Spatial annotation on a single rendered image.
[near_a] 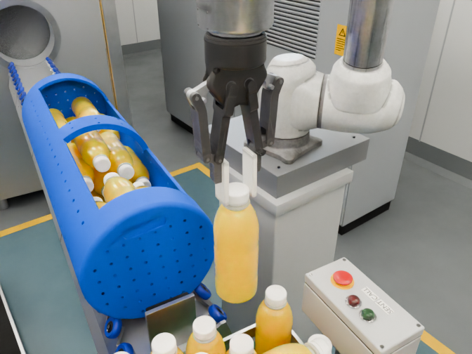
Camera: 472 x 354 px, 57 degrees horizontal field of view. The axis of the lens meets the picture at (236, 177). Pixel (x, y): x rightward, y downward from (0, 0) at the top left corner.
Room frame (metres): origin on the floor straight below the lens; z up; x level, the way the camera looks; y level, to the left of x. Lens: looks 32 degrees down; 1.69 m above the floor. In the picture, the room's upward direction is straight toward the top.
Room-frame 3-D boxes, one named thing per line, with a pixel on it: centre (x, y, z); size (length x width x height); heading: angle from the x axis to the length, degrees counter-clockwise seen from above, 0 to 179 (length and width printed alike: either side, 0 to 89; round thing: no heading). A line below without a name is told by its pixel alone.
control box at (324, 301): (0.55, -0.22, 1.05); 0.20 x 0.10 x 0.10; 29
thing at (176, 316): (0.58, 0.13, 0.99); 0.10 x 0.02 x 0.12; 119
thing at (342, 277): (0.59, -0.20, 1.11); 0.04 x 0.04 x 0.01
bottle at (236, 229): (0.52, 0.00, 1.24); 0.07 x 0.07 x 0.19
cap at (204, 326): (0.49, 0.05, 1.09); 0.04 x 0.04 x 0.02
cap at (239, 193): (0.52, 0.00, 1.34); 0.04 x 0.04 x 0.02
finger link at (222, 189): (0.51, 0.02, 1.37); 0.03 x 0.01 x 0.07; 29
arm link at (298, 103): (1.19, -0.16, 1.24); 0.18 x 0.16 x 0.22; 75
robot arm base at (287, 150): (1.21, -0.13, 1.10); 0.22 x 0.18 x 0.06; 48
